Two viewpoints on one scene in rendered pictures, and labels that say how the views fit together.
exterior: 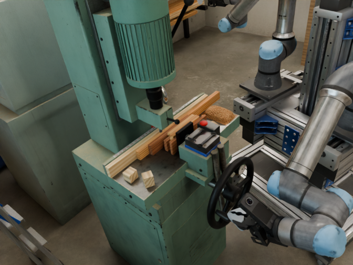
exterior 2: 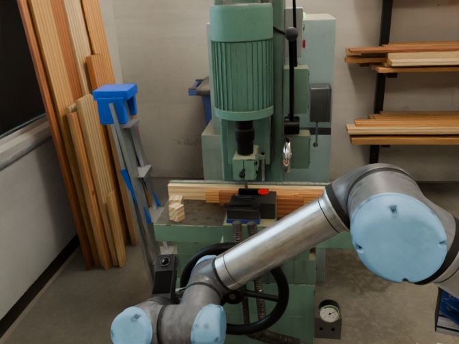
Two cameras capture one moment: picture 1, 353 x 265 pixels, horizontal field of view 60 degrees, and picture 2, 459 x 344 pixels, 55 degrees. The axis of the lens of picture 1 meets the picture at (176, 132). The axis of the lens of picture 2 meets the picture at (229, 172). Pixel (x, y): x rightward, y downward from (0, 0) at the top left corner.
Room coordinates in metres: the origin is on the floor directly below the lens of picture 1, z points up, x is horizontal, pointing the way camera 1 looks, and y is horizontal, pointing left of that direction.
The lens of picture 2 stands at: (0.19, -0.94, 1.54)
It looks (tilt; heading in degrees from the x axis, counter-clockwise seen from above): 22 degrees down; 54
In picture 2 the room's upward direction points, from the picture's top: 3 degrees counter-clockwise
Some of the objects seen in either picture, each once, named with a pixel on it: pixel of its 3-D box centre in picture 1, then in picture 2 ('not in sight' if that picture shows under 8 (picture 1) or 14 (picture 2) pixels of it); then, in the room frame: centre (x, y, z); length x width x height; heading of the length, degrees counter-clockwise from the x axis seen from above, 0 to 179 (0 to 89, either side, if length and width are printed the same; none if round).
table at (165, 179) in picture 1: (187, 152); (254, 226); (0.94, -0.04, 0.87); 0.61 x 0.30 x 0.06; 134
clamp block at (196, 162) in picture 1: (204, 151); (251, 228); (0.88, -0.10, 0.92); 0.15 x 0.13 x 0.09; 134
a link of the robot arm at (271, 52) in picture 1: (270, 55); not in sight; (1.49, -0.55, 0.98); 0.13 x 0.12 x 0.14; 134
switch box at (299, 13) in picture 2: not in sight; (294, 32); (1.32, 0.19, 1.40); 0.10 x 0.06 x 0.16; 44
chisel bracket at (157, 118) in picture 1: (155, 114); (246, 164); (1.01, 0.08, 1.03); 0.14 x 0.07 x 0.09; 44
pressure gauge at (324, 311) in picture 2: (238, 169); (328, 312); (1.02, -0.27, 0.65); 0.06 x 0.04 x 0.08; 134
